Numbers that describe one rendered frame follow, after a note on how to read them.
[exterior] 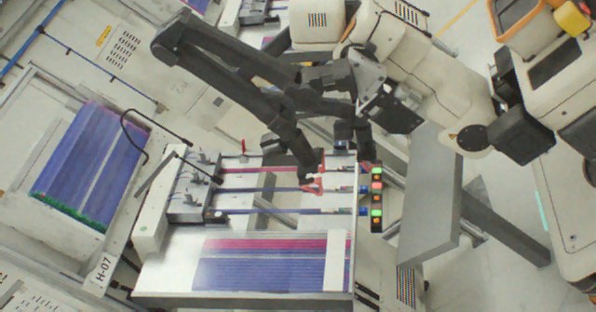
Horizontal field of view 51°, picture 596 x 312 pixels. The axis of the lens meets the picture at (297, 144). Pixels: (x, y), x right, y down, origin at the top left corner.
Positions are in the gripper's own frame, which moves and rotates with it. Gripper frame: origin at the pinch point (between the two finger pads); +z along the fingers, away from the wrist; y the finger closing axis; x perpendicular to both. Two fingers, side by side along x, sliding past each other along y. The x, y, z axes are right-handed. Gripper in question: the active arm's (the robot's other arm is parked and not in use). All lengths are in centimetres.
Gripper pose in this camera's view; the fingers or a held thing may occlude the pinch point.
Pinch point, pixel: (368, 169)
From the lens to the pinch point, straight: 222.8
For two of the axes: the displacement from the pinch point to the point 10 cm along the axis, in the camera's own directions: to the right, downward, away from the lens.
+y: -1.0, 6.4, -7.6
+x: 9.8, -0.7, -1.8
